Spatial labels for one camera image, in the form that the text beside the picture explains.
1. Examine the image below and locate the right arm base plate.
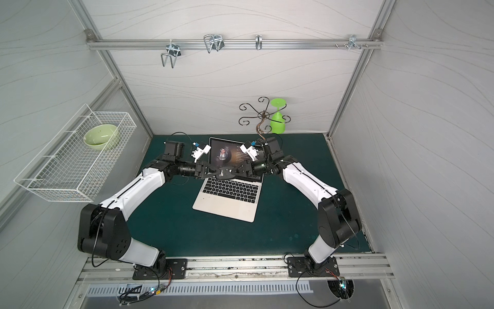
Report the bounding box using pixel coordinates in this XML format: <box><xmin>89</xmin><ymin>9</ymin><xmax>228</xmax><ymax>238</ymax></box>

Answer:
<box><xmin>286</xmin><ymin>256</ymin><xmax>340</xmax><ymax>278</ymax></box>

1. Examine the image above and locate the silver laptop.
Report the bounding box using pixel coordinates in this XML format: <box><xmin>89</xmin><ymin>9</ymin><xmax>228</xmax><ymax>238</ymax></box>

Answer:
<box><xmin>192</xmin><ymin>137</ymin><xmax>263</xmax><ymax>223</ymax></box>

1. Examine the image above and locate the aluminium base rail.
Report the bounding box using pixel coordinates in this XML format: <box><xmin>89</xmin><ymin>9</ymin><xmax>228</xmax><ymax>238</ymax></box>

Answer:
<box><xmin>76</xmin><ymin>252</ymin><xmax>395</xmax><ymax>285</ymax></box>

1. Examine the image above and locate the white wire basket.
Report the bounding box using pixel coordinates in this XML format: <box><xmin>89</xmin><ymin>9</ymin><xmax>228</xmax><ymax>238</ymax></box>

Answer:
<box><xmin>14</xmin><ymin>105</ymin><xmax>137</xmax><ymax>202</ymax></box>

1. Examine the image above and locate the aluminium top rail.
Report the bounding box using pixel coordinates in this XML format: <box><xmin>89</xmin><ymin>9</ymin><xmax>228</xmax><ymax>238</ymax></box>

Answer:
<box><xmin>87</xmin><ymin>37</ymin><xmax>384</xmax><ymax>51</ymax></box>

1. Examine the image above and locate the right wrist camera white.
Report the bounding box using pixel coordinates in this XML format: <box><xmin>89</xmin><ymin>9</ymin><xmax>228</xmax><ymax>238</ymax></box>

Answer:
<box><xmin>240</xmin><ymin>142</ymin><xmax>259</xmax><ymax>162</ymax></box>

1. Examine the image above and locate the small metal hook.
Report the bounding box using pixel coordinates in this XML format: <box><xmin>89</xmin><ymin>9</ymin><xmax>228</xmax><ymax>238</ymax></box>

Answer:
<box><xmin>255</xmin><ymin>35</ymin><xmax>262</xmax><ymax>50</ymax></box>

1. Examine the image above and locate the green bowl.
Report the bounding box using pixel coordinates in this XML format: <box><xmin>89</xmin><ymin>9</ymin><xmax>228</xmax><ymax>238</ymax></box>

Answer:
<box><xmin>83</xmin><ymin>124</ymin><xmax>120</xmax><ymax>151</ymax></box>

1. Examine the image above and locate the dark metal cup stand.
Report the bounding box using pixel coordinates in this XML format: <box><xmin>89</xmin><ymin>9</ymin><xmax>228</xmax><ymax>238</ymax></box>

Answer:
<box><xmin>238</xmin><ymin>97</ymin><xmax>292</xmax><ymax>145</ymax></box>

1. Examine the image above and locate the metal double hook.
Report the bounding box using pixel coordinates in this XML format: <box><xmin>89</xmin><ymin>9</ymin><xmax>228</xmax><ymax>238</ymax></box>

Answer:
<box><xmin>203</xmin><ymin>34</ymin><xmax>225</xmax><ymax>54</ymax></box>
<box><xmin>160</xmin><ymin>42</ymin><xmax>181</xmax><ymax>68</ymax></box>

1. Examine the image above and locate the metal double hook middle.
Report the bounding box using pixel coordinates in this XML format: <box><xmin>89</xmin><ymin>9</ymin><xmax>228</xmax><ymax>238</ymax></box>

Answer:
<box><xmin>203</xmin><ymin>34</ymin><xmax>225</xmax><ymax>54</ymax></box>

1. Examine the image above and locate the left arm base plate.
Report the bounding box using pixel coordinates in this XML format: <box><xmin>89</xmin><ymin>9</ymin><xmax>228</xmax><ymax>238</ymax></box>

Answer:
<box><xmin>132</xmin><ymin>258</ymin><xmax>189</xmax><ymax>281</ymax></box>

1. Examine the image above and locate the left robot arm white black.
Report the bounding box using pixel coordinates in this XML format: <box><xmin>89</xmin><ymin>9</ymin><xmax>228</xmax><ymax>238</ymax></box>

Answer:
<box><xmin>77</xmin><ymin>141</ymin><xmax>234</xmax><ymax>272</ymax></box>

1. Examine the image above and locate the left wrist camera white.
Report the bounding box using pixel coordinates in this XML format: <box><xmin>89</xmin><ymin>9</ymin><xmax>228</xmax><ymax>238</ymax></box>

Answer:
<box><xmin>191</xmin><ymin>142</ymin><xmax>211</xmax><ymax>163</ymax></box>

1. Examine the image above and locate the green plastic goblet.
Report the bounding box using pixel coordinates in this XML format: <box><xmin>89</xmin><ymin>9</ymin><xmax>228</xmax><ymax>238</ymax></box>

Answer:
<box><xmin>270</xmin><ymin>98</ymin><xmax>286</xmax><ymax>135</ymax></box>

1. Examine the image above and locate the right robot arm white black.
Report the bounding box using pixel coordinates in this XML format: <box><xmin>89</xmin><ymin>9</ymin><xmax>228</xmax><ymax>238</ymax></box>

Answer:
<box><xmin>216</xmin><ymin>138</ymin><xmax>362</xmax><ymax>270</ymax></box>

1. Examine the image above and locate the metal double hook left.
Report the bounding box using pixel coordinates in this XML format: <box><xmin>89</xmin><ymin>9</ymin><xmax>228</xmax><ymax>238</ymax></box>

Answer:
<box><xmin>160</xmin><ymin>42</ymin><xmax>181</xmax><ymax>68</ymax></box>

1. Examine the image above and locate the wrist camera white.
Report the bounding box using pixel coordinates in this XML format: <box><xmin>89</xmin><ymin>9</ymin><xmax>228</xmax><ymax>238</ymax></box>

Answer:
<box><xmin>191</xmin><ymin>142</ymin><xmax>211</xmax><ymax>163</ymax></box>
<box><xmin>240</xmin><ymin>142</ymin><xmax>259</xmax><ymax>162</ymax></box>

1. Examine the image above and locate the white vent grille strip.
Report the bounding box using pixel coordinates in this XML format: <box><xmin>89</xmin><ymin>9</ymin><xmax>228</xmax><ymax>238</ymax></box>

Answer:
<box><xmin>86</xmin><ymin>280</ymin><xmax>313</xmax><ymax>297</ymax></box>

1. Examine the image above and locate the metal hook right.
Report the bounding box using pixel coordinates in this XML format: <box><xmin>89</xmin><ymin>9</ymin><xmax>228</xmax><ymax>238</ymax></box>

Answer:
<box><xmin>334</xmin><ymin>35</ymin><xmax>369</xmax><ymax>50</ymax></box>

